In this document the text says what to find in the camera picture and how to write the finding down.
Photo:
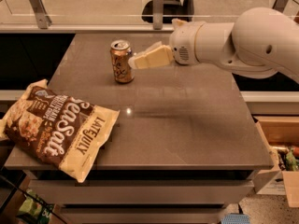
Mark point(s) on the black office chair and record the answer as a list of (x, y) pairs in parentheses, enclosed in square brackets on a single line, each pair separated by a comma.
[(177, 9)]

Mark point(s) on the green snack bag on floor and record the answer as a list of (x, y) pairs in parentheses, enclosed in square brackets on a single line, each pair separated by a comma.
[(34, 210)]

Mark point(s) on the left metal railing bracket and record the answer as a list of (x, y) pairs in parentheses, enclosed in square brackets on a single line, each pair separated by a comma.
[(43, 20)]

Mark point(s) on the middle metal railing bracket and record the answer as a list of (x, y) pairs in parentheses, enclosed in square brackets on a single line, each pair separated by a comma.
[(157, 14)]

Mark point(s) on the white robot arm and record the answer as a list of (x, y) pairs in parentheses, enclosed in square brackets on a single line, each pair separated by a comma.
[(259, 44)]

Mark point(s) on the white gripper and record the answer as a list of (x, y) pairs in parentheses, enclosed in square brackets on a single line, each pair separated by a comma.
[(184, 41)]

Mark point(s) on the orange patterned soda can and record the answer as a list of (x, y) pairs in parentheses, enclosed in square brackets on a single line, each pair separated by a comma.
[(121, 52)]

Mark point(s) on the cardboard box with items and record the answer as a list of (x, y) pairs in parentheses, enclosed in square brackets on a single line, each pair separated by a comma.
[(281, 138)]

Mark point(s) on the sea salt chips bag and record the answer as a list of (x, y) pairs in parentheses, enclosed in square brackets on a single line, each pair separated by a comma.
[(58, 129)]

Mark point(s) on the blue mesh object on floor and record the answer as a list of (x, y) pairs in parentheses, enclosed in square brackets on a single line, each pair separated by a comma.
[(235, 219)]

